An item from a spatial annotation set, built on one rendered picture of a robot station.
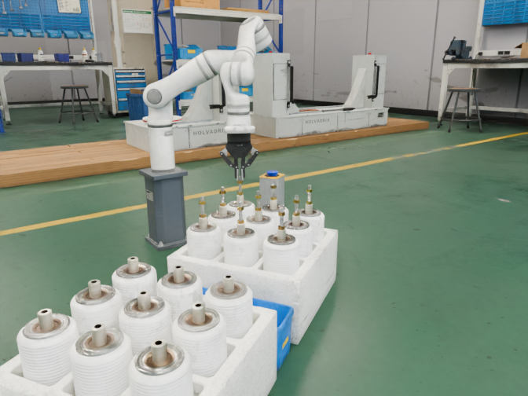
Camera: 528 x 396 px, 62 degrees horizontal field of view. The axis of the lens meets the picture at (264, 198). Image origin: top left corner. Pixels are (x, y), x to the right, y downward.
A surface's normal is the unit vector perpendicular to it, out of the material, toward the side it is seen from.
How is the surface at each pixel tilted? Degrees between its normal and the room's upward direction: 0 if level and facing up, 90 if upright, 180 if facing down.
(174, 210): 90
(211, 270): 90
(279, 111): 90
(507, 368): 0
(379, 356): 0
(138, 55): 90
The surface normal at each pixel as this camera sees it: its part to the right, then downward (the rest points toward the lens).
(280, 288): -0.40, 0.26
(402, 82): -0.81, 0.18
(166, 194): 0.59, 0.23
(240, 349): 0.00, -0.96
